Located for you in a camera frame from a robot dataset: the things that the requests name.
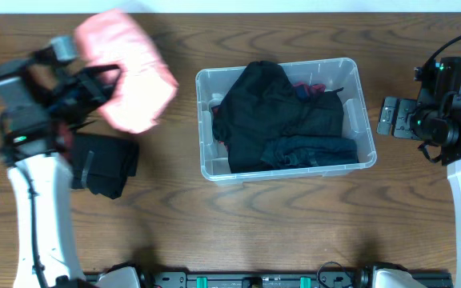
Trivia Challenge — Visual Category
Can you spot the pink cloth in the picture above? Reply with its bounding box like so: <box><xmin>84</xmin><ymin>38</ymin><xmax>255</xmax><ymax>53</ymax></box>
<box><xmin>74</xmin><ymin>10</ymin><xmax>178</xmax><ymax>134</ymax></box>

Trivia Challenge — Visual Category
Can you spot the black cloth with tape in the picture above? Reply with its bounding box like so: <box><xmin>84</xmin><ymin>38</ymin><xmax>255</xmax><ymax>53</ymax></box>
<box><xmin>70</xmin><ymin>134</ymin><xmax>139</xmax><ymax>199</ymax></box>

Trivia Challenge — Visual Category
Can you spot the red navy plaid cloth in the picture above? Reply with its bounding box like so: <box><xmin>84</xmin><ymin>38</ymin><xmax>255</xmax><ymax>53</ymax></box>
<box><xmin>212</xmin><ymin>82</ymin><xmax>327</xmax><ymax>147</ymax></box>

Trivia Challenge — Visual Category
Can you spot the dark navy cloth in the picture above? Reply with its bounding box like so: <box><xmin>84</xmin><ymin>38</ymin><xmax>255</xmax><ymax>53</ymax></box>
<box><xmin>261</xmin><ymin>135</ymin><xmax>359</xmax><ymax>170</ymax></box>

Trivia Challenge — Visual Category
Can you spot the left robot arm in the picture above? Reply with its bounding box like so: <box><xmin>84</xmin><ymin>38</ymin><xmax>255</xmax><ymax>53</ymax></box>
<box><xmin>0</xmin><ymin>59</ymin><xmax>121</xmax><ymax>287</ymax></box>

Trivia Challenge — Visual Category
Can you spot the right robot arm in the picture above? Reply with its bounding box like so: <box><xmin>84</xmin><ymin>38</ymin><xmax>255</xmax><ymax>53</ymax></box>
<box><xmin>377</xmin><ymin>57</ymin><xmax>461</xmax><ymax>287</ymax></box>

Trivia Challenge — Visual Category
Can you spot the clear plastic storage bin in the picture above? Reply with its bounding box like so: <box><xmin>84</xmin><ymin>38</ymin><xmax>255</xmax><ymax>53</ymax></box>
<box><xmin>195</xmin><ymin>58</ymin><xmax>377</xmax><ymax>186</ymax></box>

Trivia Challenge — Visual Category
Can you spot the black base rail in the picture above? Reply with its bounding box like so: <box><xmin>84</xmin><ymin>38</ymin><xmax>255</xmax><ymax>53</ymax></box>
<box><xmin>86</xmin><ymin>271</ymin><xmax>455</xmax><ymax>288</ymax></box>

